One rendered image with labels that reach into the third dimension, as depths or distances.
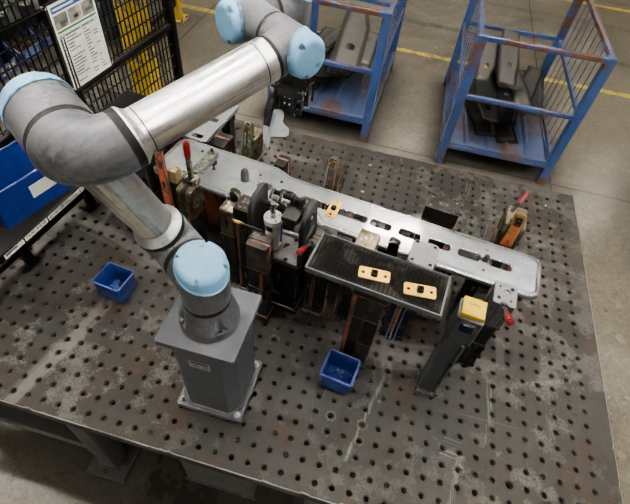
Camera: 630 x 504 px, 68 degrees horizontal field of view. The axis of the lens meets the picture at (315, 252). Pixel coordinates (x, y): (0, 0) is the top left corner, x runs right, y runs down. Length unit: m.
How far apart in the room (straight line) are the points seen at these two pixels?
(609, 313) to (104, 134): 2.88
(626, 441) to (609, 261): 1.19
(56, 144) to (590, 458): 1.65
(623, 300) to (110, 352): 2.78
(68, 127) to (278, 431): 1.06
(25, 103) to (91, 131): 0.12
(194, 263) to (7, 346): 0.94
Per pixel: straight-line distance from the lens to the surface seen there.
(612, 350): 3.03
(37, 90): 0.84
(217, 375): 1.27
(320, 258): 1.25
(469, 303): 1.26
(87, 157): 0.73
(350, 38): 3.88
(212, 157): 1.69
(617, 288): 3.34
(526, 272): 1.64
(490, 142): 3.71
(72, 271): 1.94
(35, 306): 1.88
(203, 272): 1.01
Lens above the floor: 2.12
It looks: 50 degrees down
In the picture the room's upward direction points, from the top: 7 degrees clockwise
